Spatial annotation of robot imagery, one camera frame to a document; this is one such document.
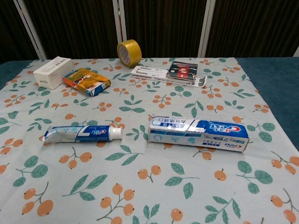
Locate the blue white toothpaste box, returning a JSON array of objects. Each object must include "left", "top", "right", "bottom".
[{"left": 147, "top": 113, "right": 253, "bottom": 154}]

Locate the blue white toothpaste tube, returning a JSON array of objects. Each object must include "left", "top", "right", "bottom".
[{"left": 42, "top": 125, "right": 123, "bottom": 146}]

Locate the white flat toothbrush pack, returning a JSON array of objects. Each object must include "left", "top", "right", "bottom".
[{"left": 130, "top": 65, "right": 207, "bottom": 89}]

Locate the dark pack with red label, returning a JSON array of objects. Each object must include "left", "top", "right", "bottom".
[{"left": 166, "top": 61, "right": 199, "bottom": 80}]

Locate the yellow packing tape roll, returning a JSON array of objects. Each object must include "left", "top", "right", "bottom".
[{"left": 116, "top": 39, "right": 142, "bottom": 69}]

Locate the orange yellow blue carton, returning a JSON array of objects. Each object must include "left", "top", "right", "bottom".
[{"left": 62, "top": 67, "right": 112, "bottom": 97}]

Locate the floral fruit print tablecloth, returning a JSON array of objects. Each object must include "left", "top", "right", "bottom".
[{"left": 0, "top": 57, "right": 299, "bottom": 224}]

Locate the small white carton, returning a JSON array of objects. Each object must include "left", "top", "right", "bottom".
[{"left": 33, "top": 56, "right": 75, "bottom": 90}]

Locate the white partition frame post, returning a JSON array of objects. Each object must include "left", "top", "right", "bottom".
[
  {"left": 197, "top": 0, "right": 217, "bottom": 58},
  {"left": 13, "top": 0, "right": 47, "bottom": 60},
  {"left": 112, "top": 0, "right": 127, "bottom": 47}
]

